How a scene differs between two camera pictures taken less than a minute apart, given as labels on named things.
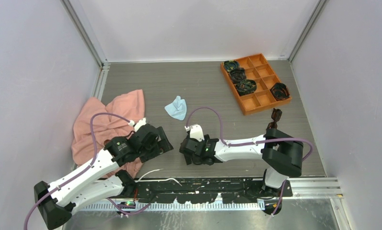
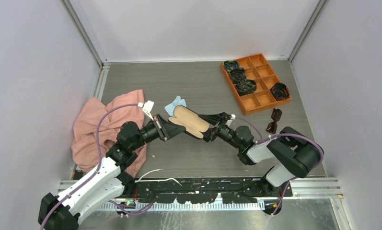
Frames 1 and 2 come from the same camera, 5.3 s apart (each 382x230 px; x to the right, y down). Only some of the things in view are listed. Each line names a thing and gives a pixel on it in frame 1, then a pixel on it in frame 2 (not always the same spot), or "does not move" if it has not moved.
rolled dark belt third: [246, 86] does not move
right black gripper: [206, 138] -> [213, 119]
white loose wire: [140, 181] does not move
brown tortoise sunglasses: [276, 115] does not move
